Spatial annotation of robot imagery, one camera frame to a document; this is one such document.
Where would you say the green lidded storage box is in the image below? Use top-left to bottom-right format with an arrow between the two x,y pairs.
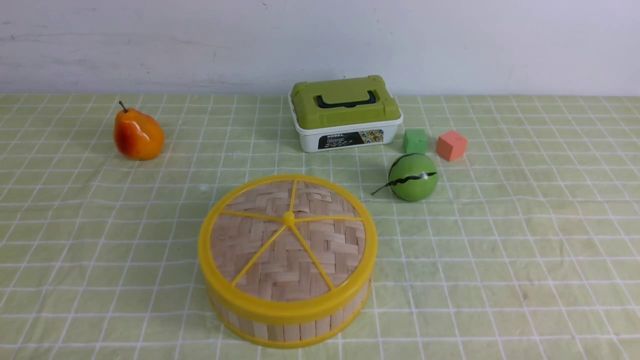
287,75 -> 403,153

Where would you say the pink foam cube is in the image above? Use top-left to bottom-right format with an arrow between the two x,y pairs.
435,130 -> 468,162

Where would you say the green checkered tablecloth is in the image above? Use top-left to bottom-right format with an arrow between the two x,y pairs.
0,93 -> 640,360

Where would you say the green toy watermelon ball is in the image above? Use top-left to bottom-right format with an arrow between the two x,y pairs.
371,153 -> 439,202

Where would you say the orange toy pear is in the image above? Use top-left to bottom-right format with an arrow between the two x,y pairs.
113,101 -> 165,161

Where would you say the yellow rimmed bamboo steamer lid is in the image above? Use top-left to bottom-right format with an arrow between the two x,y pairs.
198,174 -> 378,326

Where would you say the green foam cube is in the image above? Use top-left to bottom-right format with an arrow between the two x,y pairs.
402,129 -> 429,155

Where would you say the yellow rimmed bamboo steamer basket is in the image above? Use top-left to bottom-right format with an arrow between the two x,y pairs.
205,278 -> 373,349

